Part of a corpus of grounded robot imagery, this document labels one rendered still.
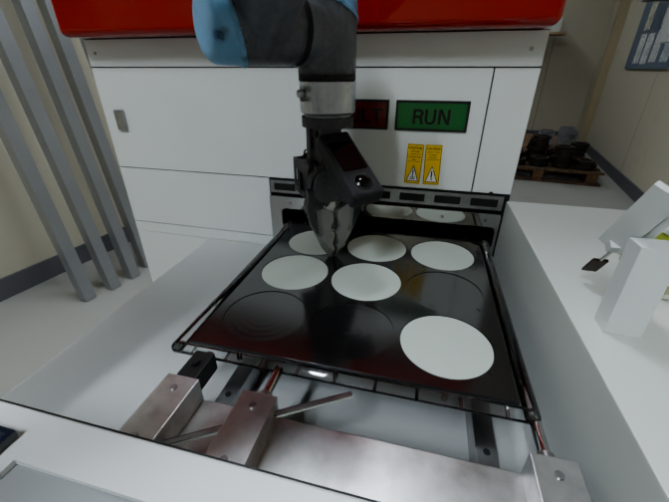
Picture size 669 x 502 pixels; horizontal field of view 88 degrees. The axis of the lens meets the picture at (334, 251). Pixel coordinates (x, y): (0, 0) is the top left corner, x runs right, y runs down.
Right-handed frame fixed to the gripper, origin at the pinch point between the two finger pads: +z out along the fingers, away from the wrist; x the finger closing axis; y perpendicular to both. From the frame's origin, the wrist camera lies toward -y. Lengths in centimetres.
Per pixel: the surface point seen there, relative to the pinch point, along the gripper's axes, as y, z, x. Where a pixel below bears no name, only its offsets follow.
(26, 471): -24.6, -4.4, 33.1
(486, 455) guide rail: -32.5, 6.3, 0.4
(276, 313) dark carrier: -9.4, 1.4, 12.9
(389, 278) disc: -9.1, 1.3, -4.5
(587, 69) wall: 364, -23, -668
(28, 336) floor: 143, 91, 97
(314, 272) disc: -2.6, 1.3, 4.7
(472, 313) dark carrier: -20.5, 1.3, -9.0
